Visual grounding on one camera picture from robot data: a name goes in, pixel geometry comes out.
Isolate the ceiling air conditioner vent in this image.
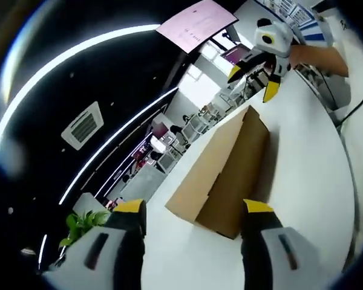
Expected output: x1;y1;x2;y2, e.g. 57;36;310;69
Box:
60;101;105;151

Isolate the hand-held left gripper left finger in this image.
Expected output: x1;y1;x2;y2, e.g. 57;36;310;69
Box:
44;198;148;290

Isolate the potted green plant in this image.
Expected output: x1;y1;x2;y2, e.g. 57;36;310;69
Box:
59;210;111;251

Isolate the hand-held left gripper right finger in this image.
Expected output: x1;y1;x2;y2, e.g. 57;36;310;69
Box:
240;198;341;290

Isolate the brown cardboard shoe box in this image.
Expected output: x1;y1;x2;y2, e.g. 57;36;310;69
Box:
165;105;270;240

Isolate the black cable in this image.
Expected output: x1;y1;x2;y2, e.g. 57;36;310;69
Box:
319;68;363;126

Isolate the desktop monitor with purple text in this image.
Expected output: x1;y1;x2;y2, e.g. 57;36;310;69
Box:
220;43;250;66

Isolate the row of wall posters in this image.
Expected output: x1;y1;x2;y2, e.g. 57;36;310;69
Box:
260;0;326;42

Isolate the pink paper sheet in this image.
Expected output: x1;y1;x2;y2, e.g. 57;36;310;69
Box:
155;0;240;54

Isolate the curved ceiling light strip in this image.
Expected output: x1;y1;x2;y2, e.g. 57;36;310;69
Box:
59;87;178;206
0;24;163;155

